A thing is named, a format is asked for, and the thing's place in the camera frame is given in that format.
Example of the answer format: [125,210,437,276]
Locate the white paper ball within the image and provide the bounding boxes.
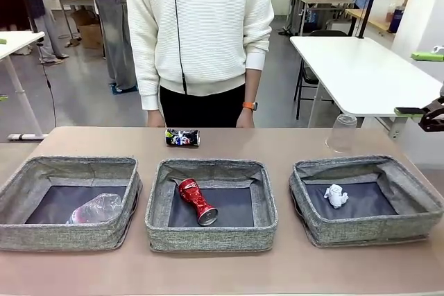
[323,183,350,209]

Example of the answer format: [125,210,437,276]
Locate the clear plastic water bottle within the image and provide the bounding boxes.
[65,192,124,225]

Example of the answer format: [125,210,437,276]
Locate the crushed red soda can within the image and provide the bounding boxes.
[178,177,219,227]

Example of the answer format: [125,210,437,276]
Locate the person's left forearm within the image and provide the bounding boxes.
[242,8,275,105]

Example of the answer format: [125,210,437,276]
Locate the person's right forearm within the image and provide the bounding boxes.
[126,15,162,112]

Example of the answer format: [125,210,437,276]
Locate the person's right hand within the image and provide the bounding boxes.
[146,110,166,128]

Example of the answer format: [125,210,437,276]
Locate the person's left hand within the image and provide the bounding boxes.
[235,108,256,129]

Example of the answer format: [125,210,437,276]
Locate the white table with round leg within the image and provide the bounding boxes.
[0,31,48,141]

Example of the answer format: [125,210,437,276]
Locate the dark blue bottle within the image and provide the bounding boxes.
[388,8,405,33]

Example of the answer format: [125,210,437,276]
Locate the bystander in light shirt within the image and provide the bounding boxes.
[15,0,69,65]

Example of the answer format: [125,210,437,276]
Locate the wooden top table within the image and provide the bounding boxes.
[345,8,398,35]

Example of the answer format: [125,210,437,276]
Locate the translucent plastic container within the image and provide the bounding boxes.
[370,0,400,23]

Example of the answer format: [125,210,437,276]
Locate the clear plastic cup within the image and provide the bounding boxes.
[325,113,358,154]

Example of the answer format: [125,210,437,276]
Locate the black vertical pole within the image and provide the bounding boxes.
[355,0,384,40]

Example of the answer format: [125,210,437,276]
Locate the brown cardboard box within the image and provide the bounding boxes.
[71,10,104,50]

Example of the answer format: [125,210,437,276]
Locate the black folding chair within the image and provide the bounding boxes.
[293,58,334,120]

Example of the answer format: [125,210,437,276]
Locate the bystander in grey jeans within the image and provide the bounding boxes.
[86,0,138,92]

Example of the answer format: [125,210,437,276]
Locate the grey fabric basket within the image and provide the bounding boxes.
[144,159,278,254]
[0,156,142,253]
[289,155,444,248]

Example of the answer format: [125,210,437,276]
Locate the crushed dark soda can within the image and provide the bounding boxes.
[164,128,201,148]

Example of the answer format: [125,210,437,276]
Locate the person in white sweater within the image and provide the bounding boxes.
[125,0,275,112]

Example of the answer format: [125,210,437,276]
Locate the person's black trousers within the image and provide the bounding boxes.
[159,82,248,129]

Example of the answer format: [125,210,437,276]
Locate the thin black hanging cable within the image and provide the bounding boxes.
[13,0,58,128]

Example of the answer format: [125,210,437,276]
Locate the white table with grey frame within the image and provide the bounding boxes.
[289,35,444,137]

